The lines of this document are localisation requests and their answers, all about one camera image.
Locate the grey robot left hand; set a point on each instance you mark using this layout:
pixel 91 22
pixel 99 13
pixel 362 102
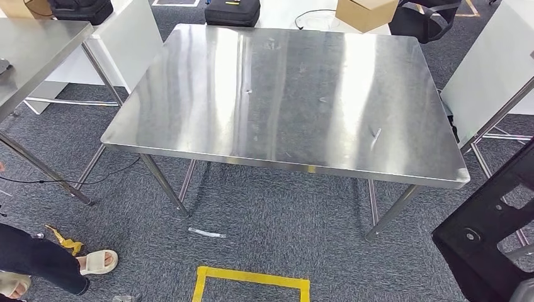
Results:
pixel 127 298

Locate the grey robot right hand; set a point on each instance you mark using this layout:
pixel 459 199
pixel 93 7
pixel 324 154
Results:
pixel 522 292

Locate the black plastic frame part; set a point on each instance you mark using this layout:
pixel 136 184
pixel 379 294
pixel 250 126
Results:
pixel 471 266

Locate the stainless steel workbench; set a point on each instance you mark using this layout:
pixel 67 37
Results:
pixel 292 104

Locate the crumpled yellow tape piece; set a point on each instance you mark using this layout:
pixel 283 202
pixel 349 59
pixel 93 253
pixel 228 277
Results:
pixel 66 242

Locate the person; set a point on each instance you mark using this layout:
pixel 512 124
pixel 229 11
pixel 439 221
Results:
pixel 37 258

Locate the white plastic strip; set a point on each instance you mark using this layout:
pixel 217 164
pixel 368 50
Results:
pixel 206 233

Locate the yellow floor tape square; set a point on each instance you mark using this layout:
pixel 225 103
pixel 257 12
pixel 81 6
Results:
pixel 250 276

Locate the stainless steel table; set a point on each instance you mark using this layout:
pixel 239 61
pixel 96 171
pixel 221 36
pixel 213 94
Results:
pixel 496 115
pixel 37 46

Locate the white partition board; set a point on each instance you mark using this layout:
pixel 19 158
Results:
pixel 488 75
pixel 129 41

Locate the grey sheet metal panel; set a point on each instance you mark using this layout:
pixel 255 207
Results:
pixel 3 66

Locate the black office chair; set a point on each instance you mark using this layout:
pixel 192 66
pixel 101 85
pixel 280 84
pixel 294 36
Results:
pixel 417 25

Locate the black bag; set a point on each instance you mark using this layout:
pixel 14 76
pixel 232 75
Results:
pixel 83 12

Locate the black zip case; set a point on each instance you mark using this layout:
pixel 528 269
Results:
pixel 231 14

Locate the brown cardboard box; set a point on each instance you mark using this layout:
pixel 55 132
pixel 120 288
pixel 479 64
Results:
pixel 363 14
pixel 21 8

